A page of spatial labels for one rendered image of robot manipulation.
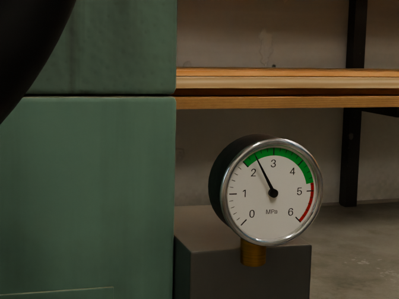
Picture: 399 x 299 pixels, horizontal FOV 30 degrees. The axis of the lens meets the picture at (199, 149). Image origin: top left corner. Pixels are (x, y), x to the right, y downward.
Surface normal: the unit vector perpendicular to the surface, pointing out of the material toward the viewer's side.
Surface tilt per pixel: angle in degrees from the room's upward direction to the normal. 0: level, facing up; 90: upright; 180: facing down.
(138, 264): 90
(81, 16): 90
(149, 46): 90
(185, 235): 0
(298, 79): 90
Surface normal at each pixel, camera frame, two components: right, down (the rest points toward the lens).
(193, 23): 0.32, 0.14
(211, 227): 0.02, -0.99
